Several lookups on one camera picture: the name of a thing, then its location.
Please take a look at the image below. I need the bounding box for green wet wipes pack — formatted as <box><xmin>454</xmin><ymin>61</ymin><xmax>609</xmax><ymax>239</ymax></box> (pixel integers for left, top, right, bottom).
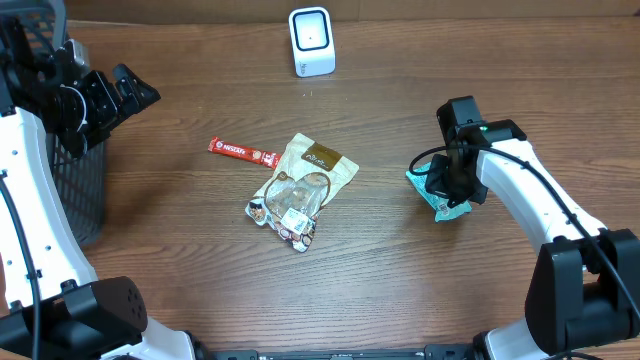
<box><xmin>405</xmin><ymin>170</ymin><xmax>472</xmax><ymax>222</ymax></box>

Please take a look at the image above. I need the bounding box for red Nescafe stick sachet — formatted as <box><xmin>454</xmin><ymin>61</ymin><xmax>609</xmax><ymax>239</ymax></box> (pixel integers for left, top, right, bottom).
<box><xmin>208</xmin><ymin>137</ymin><xmax>281</xmax><ymax>169</ymax></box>

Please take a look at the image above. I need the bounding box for brown cookie bag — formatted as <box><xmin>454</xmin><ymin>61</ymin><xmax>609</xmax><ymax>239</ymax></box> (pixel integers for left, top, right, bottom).
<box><xmin>245</xmin><ymin>133</ymin><xmax>359</xmax><ymax>253</ymax></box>

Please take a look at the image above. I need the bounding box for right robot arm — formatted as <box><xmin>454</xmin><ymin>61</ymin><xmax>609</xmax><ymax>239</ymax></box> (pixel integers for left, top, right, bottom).
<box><xmin>425</xmin><ymin>96</ymin><xmax>639</xmax><ymax>359</ymax></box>

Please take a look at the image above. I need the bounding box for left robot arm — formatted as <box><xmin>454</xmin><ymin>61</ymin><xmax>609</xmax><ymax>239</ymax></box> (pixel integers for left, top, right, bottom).
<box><xmin>1</xmin><ymin>16</ymin><xmax>208</xmax><ymax>359</ymax></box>

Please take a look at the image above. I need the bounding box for white barcode scanner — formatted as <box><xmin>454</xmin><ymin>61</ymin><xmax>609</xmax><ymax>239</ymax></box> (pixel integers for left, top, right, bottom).
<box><xmin>288</xmin><ymin>6</ymin><xmax>336</xmax><ymax>78</ymax></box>

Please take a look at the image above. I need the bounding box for grey plastic mesh basket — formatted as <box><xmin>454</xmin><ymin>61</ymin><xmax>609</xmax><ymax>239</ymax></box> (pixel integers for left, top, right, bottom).
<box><xmin>1</xmin><ymin>1</ymin><xmax>106</xmax><ymax>246</ymax></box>

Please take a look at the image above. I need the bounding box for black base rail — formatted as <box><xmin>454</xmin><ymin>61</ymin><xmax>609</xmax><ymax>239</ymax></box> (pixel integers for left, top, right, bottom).
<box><xmin>210</xmin><ymin>344</ymin><xmax>477</xmax><ymax>360</ymax></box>

